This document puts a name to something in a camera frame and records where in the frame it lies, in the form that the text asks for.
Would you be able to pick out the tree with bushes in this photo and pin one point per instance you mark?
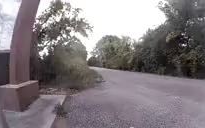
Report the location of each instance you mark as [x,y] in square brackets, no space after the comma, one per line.
[61,50]

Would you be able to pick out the grey gravel asphalt road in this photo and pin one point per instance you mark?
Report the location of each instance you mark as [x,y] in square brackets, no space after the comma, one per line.
[140,100]

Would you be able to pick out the stony bed of earth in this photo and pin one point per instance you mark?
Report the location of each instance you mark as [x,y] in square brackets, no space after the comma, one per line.
[56,90]

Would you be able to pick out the row of trees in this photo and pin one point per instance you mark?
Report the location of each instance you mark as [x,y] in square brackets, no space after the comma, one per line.
[176,46]

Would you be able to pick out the reddish-brown pillar with base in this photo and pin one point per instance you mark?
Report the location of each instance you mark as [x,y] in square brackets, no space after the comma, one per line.
[20,50]

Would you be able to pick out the pale concrete pavement slab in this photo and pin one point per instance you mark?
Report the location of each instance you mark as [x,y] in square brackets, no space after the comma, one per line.
[33,113]

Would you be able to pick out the dark wall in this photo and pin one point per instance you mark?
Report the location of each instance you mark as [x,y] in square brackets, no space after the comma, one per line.
[1,68]

